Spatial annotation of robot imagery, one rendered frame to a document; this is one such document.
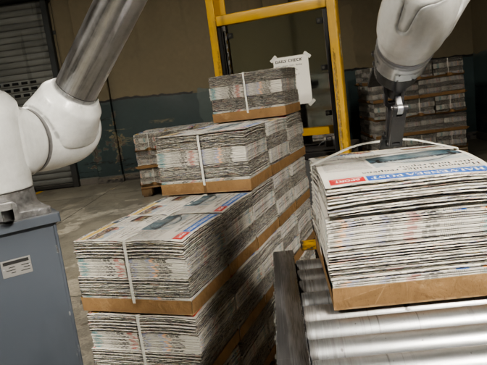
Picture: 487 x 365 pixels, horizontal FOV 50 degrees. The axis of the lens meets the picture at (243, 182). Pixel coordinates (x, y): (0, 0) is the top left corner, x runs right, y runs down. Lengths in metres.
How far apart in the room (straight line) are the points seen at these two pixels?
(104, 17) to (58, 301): 0.62
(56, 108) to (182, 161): 0.86
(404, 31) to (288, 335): 0.50
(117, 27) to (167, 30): 7.44
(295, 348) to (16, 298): 0.62
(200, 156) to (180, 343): 0.74
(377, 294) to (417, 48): 0.42
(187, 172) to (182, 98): 6.55
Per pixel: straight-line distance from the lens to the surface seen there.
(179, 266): 1.47
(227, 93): 2.56
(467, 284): 0.98
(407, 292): 0.96
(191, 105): 8.53
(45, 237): 1.19
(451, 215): 0.94
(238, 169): 1.95
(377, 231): 0.91
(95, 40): 1.21
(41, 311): 1.22
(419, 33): 0.77
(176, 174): 2.05
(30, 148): 1.21
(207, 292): 1.59
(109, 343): 1.71
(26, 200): 1.20
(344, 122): 2.96
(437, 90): 7.11
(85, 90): 1.25
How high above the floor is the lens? 1.20
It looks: 10 degrees down
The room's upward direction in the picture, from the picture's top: 7 degrees counter-clockwise
